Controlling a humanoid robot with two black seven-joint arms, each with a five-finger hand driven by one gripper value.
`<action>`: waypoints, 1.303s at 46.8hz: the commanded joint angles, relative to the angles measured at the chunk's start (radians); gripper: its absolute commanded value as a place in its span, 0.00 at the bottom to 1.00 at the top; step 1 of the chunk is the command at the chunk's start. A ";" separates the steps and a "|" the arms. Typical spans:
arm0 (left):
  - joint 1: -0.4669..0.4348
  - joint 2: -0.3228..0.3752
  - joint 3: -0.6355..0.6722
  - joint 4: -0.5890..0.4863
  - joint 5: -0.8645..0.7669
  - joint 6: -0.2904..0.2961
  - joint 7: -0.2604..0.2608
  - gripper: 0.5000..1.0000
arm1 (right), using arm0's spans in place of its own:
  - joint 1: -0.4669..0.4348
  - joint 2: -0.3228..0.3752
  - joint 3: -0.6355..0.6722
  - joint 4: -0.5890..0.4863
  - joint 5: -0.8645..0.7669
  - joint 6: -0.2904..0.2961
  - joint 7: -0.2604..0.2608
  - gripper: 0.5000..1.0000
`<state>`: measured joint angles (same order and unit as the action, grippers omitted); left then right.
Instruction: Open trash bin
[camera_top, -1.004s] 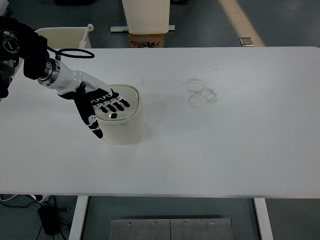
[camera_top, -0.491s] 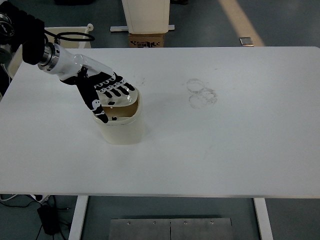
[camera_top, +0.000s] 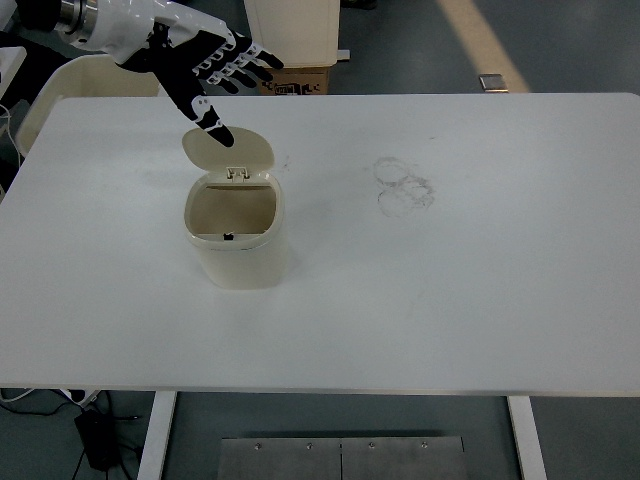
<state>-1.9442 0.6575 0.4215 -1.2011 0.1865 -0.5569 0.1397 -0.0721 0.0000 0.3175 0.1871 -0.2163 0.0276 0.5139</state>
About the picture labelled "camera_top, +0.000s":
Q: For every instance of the cream plastic open crate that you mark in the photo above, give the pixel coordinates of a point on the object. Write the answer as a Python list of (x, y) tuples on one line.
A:
[(75, 80)]

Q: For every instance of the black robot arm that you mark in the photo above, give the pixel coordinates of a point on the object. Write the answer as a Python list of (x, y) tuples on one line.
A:
[(72, 15)]

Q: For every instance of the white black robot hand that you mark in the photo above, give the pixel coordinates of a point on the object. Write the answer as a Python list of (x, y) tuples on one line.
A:
[(130, 30)]

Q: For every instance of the white power strip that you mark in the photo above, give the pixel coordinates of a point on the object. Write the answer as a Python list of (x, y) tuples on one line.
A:
[(80, 396)]

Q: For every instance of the black power adapter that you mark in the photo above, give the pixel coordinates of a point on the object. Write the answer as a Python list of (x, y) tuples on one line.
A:
[(95, 440)]

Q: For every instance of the white table leg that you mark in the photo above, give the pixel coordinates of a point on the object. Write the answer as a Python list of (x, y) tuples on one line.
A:
[(527, 440), (156, 435)]

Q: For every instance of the white flat box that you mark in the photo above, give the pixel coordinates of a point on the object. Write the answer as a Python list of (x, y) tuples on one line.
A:
[(11, 65)]

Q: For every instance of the brown printed cardboard box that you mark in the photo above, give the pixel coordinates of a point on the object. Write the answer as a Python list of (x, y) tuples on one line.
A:
[(305, 82)]

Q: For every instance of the white table foot bar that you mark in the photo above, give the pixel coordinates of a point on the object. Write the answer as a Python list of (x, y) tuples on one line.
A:
[(344, 55)]

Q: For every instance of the small grey floor plate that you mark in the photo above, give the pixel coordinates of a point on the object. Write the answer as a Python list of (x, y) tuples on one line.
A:
[(493, 83)]

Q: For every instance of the small cream lidded trash bin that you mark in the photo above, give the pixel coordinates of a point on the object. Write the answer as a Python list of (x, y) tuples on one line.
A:
[(240, 265)]

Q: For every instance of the grey metal plate with screws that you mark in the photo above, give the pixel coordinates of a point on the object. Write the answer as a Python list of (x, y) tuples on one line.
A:
[(400, 460)]

